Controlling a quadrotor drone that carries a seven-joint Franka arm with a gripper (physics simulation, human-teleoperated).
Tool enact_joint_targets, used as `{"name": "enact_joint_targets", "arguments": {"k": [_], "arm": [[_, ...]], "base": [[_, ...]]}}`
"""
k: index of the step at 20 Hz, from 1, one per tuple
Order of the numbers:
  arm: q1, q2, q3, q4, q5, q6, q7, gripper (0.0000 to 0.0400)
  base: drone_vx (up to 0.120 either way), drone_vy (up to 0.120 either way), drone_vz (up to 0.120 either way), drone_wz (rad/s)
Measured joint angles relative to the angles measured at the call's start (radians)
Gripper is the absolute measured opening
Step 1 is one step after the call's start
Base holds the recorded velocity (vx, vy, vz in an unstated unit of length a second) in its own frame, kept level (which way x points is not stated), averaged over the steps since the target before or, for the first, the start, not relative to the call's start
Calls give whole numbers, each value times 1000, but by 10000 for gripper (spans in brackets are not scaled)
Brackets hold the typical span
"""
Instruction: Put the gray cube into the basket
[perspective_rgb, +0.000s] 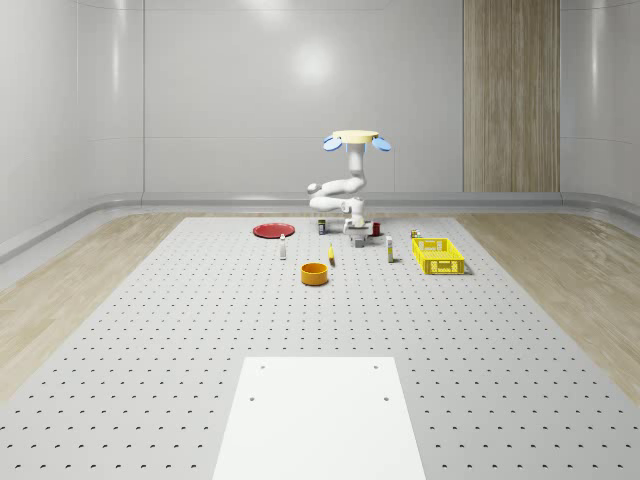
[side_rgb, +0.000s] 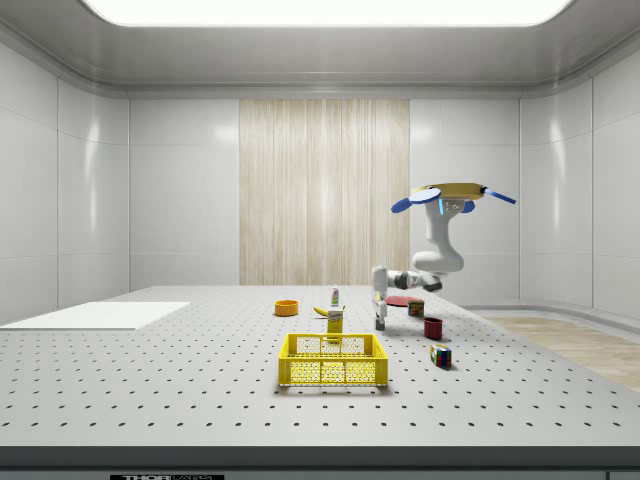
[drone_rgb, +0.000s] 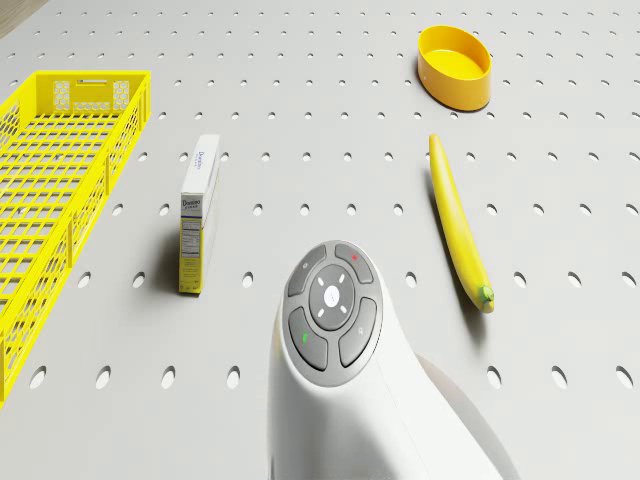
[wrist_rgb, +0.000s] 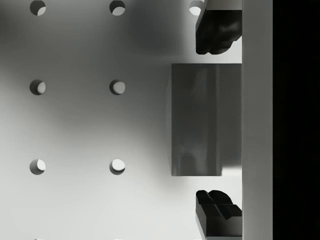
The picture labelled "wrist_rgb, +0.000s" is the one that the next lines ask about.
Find grey cube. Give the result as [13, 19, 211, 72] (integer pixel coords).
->
[170, 63, 243, 177]

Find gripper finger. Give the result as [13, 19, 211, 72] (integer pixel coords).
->
[195, 189, 243, 238]
[195, 0, 243, 56]

